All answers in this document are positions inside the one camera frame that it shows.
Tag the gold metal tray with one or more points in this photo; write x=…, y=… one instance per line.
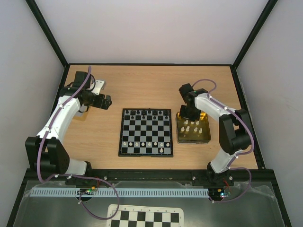
x=193, y=132

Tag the checkered calibration board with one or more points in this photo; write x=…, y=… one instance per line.
x=141, y=216

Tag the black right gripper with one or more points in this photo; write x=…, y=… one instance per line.
x=188, y=113

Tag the black mounting rail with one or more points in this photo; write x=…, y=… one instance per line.
x=193, y=177

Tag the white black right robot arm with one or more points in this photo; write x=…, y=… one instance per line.
x=235, y=136

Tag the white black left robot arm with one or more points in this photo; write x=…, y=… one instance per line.
x=45, y=151

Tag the black grey chess board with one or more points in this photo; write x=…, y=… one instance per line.
x=146, y=125

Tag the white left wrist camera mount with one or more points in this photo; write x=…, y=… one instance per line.
x=97, y=86

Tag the white slotted cable duct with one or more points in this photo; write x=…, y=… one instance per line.
x=122, y=193

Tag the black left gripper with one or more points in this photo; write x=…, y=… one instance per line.
x=105, y=105

